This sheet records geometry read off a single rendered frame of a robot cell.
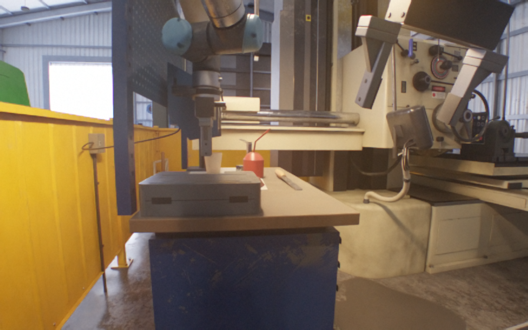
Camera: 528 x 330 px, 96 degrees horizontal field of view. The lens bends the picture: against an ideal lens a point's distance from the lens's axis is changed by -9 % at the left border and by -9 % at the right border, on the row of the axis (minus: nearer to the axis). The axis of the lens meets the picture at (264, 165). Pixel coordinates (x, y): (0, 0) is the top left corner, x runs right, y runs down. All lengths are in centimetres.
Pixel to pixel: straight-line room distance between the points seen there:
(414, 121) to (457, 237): 153
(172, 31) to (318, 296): 72
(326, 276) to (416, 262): 189
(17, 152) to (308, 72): 213
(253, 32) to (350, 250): 198
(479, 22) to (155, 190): 58
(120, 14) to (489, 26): 61
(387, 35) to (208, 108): 46
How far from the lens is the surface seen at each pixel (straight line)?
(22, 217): 145
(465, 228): 284
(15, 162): 140
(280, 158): 240
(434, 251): 267
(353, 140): 224
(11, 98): 361
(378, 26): 34
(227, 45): 61
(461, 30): 39
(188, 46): 64
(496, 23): 42
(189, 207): 57
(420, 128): 151
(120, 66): 61
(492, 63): 44
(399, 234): 235
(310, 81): 253
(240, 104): 193
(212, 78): 72
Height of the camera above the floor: 112
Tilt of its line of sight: 6 degrees down
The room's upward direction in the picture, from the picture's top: 1 degrees clockwise
